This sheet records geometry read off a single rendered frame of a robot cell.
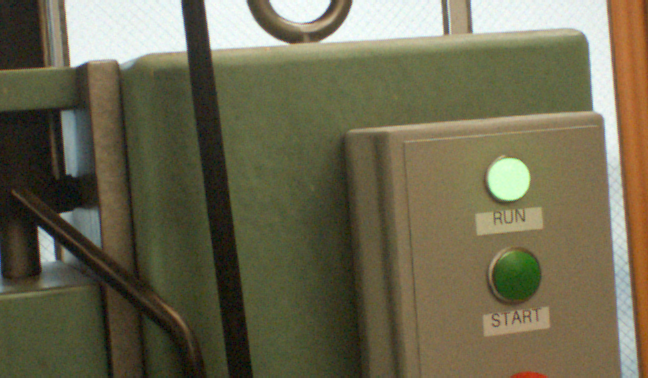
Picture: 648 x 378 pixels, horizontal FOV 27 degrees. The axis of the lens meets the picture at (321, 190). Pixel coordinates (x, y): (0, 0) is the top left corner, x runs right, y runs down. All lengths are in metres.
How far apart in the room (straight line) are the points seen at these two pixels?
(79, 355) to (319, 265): 0.12
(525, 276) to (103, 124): 0.20
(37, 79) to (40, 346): 0.12
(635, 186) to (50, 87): 1.45
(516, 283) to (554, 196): 0.04
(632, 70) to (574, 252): 1.45
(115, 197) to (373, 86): 0.13
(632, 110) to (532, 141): 1.45
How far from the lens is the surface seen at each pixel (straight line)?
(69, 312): 0.63
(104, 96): 0.62
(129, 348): 0.63
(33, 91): 0.65
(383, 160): 0.56
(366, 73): 0.61
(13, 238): 0.68
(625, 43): 2.03
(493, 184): 0.56
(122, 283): 0.60
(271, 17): 0.71
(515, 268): 0.57
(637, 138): 2.02
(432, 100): 0.62
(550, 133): 0.58
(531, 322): 0.58
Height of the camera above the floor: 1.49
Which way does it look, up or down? 3 degrees down
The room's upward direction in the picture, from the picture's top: 4 degrees counter-clockwise
